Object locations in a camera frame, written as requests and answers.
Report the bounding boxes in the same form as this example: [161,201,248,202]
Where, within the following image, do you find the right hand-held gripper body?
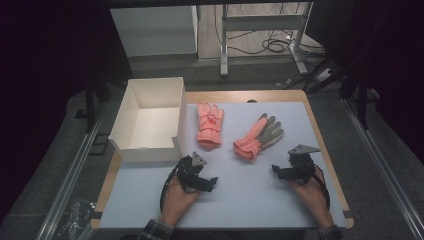
[288,143,322,185]

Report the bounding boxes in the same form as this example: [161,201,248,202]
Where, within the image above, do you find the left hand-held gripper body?
[174,151,208,195]

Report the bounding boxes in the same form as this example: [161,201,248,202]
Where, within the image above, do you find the pink glove with grey palm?
[232,112,285,161]

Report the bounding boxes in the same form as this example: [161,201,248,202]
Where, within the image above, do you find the pink glove with red print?
[195,102,225,150]

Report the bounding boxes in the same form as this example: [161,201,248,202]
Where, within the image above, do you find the white cardboard box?
[108,77,188,164]

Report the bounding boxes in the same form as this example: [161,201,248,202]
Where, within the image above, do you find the person's left hand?
[159,178,201,225]

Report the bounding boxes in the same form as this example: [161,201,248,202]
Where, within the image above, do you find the person's right hand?
[289,168,335,229]

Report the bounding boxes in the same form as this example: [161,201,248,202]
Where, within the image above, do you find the pale blue table mat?
[99,101,348,230]

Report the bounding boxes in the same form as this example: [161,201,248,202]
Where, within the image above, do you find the person's left plaid sleeve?
[137,218,176,240]

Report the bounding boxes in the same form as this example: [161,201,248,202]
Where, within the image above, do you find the person's plaid sleeve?
[137,218,176,240]
[316,224,345,240]

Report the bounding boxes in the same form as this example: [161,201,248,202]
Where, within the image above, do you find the person's right plaid sleeve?
[316,224,345,240]

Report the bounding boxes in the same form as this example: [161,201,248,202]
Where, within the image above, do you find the black stand leg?
[83,78,113,134]
[339,74,372,130]

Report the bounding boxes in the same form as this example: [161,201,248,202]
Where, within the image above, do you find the white power strip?
[314,67,335,83]

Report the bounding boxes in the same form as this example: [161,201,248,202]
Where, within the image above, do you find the clear plastic bag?
[53,197,98,240]

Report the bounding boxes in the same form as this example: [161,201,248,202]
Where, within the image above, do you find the white cabinet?
[109,4,200,58]

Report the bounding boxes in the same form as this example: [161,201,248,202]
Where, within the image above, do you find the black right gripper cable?
[313,163,332,212]

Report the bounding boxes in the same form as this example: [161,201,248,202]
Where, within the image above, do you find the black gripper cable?
[159,165,179,214]
[313,163,332,212]

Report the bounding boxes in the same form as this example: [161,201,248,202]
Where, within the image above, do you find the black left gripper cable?
[159,165,179,214]

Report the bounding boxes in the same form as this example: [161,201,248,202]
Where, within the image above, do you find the aluminium floor rail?
[342,97,424,240]
[34,101,109,240]

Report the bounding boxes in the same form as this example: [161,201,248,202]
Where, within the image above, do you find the black floor cables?
[214,3,327,58]

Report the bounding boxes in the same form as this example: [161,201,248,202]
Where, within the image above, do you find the grey metal stand frame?
[219,1,315,78]

